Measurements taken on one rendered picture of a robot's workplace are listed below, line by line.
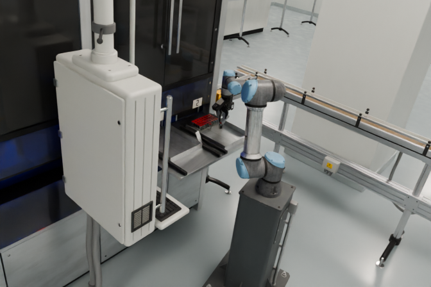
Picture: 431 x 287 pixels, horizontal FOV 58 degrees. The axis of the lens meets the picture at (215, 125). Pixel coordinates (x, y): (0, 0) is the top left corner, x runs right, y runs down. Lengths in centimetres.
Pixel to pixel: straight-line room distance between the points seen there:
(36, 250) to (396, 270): 244
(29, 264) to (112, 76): 127
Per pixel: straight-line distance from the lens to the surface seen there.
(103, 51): 156
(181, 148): 235
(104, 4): 151
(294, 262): 304
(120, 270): 283
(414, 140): 300
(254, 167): 208
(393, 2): 344
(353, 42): 357
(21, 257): 234
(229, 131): 260
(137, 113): 146
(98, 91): 153
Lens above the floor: 214
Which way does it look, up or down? 29 degrees down
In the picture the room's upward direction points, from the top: 7 degrees clockwise
